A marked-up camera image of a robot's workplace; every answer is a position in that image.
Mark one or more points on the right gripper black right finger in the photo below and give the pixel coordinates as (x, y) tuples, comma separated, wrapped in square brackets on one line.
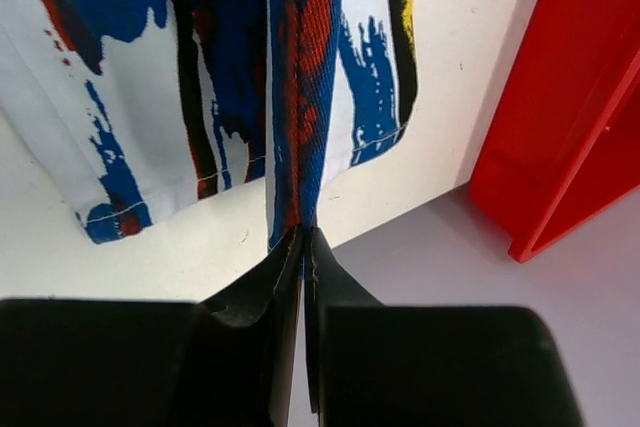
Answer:
[(370, 364)]

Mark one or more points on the blue white red patterned trousers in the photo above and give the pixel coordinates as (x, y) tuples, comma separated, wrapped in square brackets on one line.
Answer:
[(137, 132)]

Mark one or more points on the red plastic tray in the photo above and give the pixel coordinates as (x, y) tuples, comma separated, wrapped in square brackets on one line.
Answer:
[(564, 141)]

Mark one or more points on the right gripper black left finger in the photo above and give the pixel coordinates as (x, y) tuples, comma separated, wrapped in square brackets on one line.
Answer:
[(223, 361)]

